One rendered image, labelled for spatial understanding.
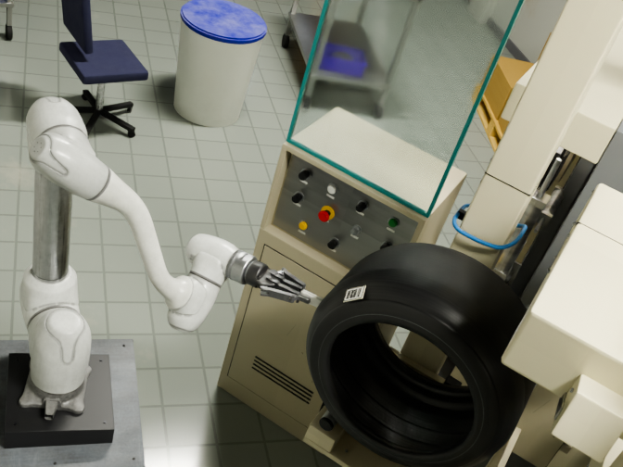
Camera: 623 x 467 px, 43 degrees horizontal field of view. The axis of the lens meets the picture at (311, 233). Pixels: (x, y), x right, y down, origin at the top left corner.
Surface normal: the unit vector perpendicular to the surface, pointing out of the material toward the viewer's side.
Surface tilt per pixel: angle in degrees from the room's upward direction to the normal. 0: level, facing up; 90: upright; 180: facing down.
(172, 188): 0
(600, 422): 72
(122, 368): 0
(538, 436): 90
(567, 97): 90
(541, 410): 90
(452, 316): 43
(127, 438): 0
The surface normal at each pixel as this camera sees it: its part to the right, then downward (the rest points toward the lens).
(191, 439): 0.25, -0.76
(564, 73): -0.49, 0.44
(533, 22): -0.94, -0.04
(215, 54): -0.05, 0.66
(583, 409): -0.39, 0.18
